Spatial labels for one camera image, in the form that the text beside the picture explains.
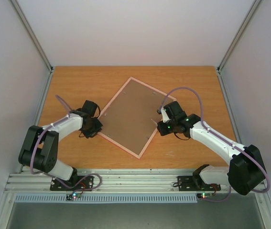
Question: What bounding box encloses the pink picture frame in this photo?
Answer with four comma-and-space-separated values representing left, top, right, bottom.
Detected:
98, 77, 176, 159

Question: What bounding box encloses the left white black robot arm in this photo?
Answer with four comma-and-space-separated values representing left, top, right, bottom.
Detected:
18, 100, 102, 190

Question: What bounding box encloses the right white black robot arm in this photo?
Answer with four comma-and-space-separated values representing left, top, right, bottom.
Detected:
157, 101, 267, 196

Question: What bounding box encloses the left small circuit board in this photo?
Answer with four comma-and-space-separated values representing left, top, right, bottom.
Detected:
65, 193, 82, 201

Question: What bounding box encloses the small circuit board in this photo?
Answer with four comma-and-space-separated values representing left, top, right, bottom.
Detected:
65, 193, 82, 201
197, 192, 214, 199

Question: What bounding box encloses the right small circuit board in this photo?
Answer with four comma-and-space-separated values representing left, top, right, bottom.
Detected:
197, 192, 214, 199

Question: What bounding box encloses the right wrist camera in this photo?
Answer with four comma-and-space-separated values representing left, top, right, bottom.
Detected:
157, 107, 170, 123

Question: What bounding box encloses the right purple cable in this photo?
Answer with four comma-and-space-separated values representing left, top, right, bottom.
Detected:
159, 86, 271, 202

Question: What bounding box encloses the purple cable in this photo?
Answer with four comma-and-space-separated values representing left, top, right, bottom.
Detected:
159, 86, 271, 202
30, 94, 102, 195

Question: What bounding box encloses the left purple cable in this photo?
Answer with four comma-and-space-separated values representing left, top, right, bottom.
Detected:
30, 94, 102, 195

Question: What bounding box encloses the aluminium rail base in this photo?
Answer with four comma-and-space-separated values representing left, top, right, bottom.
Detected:
3, 168, 267, 194

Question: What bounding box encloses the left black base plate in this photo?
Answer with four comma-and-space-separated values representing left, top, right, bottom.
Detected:
50, 175, 94, 191

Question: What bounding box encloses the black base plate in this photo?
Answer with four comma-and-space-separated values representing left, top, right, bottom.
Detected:
173, 176, 221, 191
50, 175, 94, 191

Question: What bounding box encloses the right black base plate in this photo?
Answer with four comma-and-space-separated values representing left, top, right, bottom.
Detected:
173, 176, 221, 191

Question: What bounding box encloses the grey slotted cable duct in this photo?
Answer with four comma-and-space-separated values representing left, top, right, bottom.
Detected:
14, 193, 197, 204

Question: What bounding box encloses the right aluminium corner post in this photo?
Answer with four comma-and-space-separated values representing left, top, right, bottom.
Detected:
216, 0, 262, 74

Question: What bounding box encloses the aluminium corner post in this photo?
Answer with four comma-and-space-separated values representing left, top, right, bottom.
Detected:
216, 0, 262, 74
9, 0, 53, 73

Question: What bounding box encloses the left aluminium corner post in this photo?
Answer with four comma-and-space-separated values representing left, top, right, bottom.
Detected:
9, 0, 53, 73

